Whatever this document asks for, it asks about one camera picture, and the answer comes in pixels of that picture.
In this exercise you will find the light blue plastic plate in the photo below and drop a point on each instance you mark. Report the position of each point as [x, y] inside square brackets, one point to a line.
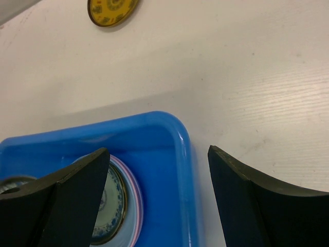
[120, 213]

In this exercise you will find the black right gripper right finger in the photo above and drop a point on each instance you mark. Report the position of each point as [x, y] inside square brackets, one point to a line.
[259, 210]

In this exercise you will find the pink plastic plate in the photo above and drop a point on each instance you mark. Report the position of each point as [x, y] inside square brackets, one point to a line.
[132, 225]

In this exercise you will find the blue white patterned plate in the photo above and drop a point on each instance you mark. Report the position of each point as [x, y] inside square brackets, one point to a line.
[108, 205]

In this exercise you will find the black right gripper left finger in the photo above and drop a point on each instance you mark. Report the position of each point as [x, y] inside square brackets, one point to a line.
[59, 209]

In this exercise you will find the blue plastic bin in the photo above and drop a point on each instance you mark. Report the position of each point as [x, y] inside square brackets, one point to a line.
[156, 148]

